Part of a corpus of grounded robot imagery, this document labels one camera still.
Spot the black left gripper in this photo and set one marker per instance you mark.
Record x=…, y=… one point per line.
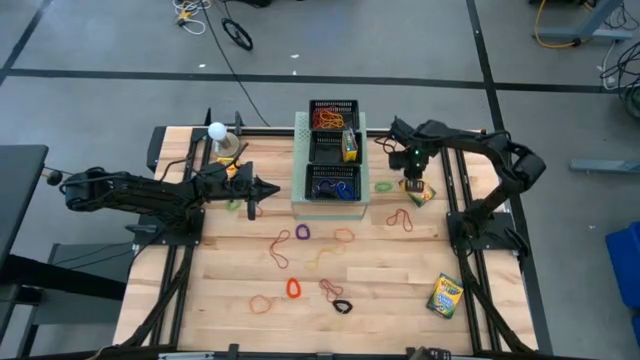
x=225, y=184

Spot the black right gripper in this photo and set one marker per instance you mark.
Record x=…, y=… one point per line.
x=412, y=162

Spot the yellow green crayon box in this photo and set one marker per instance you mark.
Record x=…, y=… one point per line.
x=425, y=197
x=231, y=170
x=445, y=296
x=350, y=147

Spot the red rubber band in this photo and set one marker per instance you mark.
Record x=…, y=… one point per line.
x=272, y=248
x=316, y=117
x=399, y=210
x=259, y=212
x=325, y=282
x=320, y=125

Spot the black slotted plastic basket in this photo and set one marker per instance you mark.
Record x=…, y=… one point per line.
x=308, y=182
x=322, y=155
x=311, y=115

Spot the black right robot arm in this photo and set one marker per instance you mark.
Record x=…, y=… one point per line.
x=475, y=142

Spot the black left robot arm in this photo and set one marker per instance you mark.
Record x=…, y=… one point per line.
x=140, y=192

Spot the grey metal desk base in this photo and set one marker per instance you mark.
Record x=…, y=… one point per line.
x=95, y=252

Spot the grey desk leg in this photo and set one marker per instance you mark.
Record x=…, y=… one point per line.
x=600, y=35

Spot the green perforated metal shelf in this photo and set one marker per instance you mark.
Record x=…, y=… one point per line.
x=330, y=209

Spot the white bulb table lamp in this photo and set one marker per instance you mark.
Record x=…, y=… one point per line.
x=217, y=131

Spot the grey floor bar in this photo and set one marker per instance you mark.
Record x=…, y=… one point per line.
x=600, y=166

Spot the black round knob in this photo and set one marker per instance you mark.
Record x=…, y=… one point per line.
x=53, y=178

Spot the blue plastic bin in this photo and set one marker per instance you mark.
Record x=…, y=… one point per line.
x=627, y=265

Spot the black aluminium table frame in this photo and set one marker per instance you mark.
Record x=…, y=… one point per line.
x=452, y=136

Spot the silver metal bracket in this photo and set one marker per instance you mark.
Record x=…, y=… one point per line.
x=185, y=356

